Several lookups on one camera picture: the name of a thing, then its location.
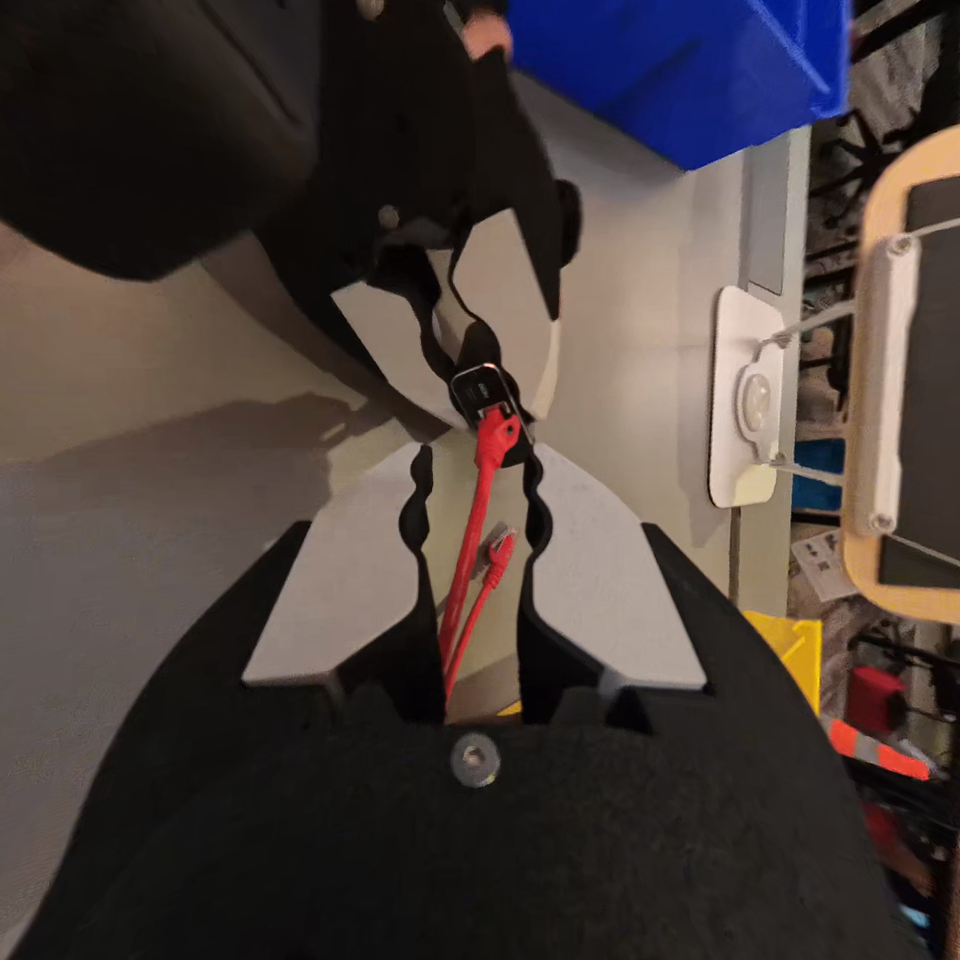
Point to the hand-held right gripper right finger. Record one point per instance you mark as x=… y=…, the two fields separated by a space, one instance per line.
x=607 y=600

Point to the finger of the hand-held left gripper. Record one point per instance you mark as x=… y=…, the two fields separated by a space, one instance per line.
x=382 y=330
x=510 y=300

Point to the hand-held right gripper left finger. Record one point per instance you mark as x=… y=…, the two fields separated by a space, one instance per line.
x=337 y=600

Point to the black ethernet port adapter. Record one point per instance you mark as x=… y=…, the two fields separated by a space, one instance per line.
x=480 y=390

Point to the yellow plastic bin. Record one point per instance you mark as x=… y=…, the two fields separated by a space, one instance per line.
x=787 y=652

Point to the blue plastic bin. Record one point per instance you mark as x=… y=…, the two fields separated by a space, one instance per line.
x=675 y=75

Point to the person's left hand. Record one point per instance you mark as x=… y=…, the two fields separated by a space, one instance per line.
x=487 y=37

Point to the printed paper leaflet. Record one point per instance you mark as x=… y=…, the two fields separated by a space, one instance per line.
x=821 y=562

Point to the blue box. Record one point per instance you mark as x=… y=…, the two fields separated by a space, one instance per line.
x=817 y=472

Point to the red bag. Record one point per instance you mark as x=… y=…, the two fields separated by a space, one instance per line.
x=877 y=697

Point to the orange reflective item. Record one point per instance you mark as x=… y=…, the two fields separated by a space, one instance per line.
x=877 y=750

